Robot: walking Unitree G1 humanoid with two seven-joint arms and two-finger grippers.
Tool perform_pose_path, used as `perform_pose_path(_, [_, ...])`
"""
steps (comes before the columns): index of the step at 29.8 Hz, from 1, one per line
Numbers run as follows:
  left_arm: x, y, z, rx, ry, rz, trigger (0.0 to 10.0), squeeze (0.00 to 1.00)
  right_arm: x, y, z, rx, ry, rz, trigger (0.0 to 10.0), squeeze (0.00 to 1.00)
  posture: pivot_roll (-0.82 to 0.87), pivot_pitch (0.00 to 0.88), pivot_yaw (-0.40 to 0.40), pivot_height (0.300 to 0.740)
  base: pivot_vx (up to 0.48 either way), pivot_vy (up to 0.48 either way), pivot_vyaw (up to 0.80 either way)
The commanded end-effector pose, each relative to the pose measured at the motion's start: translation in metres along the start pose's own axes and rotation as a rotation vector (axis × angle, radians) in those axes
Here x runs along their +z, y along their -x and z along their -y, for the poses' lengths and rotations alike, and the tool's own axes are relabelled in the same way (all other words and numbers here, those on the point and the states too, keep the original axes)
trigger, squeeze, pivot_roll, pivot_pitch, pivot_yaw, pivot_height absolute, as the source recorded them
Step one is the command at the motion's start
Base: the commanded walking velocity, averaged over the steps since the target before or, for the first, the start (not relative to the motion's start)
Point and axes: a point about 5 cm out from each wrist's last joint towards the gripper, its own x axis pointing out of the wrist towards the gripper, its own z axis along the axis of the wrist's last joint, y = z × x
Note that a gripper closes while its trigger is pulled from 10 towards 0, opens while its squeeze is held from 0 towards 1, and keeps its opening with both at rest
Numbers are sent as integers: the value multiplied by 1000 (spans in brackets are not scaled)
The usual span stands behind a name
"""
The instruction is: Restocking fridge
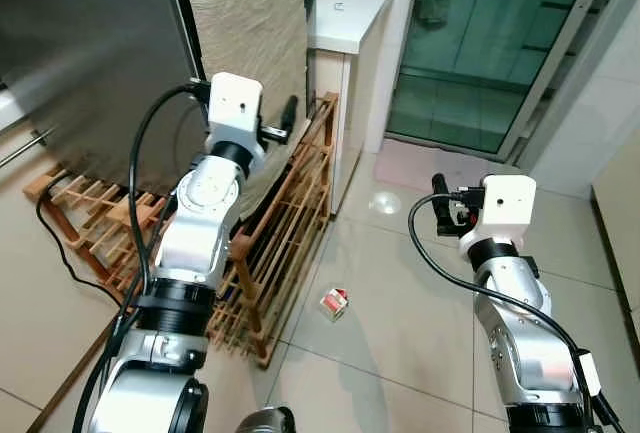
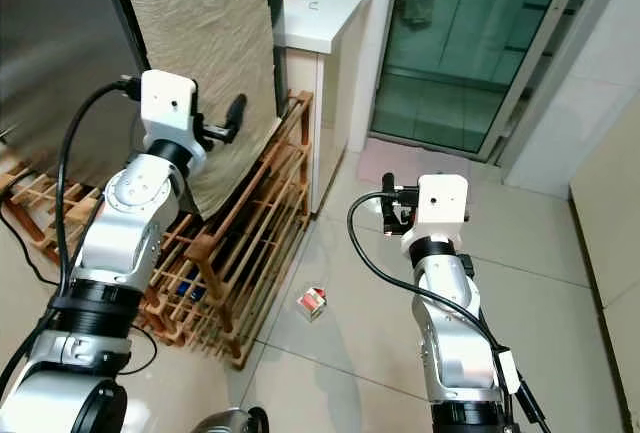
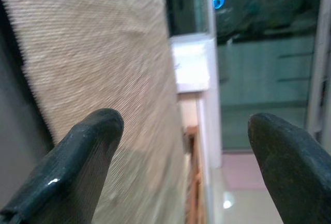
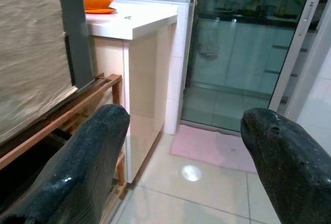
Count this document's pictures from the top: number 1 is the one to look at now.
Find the beige cloth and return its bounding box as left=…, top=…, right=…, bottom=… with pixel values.
left=175, top=0, right=311, bottom=219

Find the grey steel fridge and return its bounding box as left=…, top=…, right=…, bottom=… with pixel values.
left=0, top=0, right=319, bottom=199

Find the pink floor mat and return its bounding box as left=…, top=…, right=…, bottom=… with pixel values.
left=372, top=138, right=526, bottom=196

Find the wooden slatted rack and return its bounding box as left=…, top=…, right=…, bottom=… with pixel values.
left=22, top=91, right=339, bottom=369

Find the aluminium framed glass door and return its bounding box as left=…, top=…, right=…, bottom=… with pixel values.
left=383, top=0, right=640, bottom=166

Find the red white small carton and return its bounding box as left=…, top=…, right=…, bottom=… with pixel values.
left=318, top=288, right=349, bottom=322

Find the robot left leg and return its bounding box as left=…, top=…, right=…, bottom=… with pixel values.
left=235, top=405, right=297, bottom=433

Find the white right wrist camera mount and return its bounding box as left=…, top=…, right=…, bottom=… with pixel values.
left=458, top=175, right=538, bottom=254

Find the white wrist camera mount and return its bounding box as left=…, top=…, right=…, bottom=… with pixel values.
left=205, top=72, right=265, bottom=154
left=458, top=175, right=538, bottom=254

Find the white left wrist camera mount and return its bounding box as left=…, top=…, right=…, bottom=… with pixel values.
left=205, top=72, right=265, bottom=154

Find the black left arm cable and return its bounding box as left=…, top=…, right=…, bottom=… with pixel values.
left=75, top=81, right=213, bottom=433

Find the black power cable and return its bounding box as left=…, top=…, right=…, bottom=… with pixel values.
left=35, top=196, right=126, bottom=306

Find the steel bar cabinet handle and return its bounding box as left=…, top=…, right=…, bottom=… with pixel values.
left=0, top=126, right=58, bottom=170

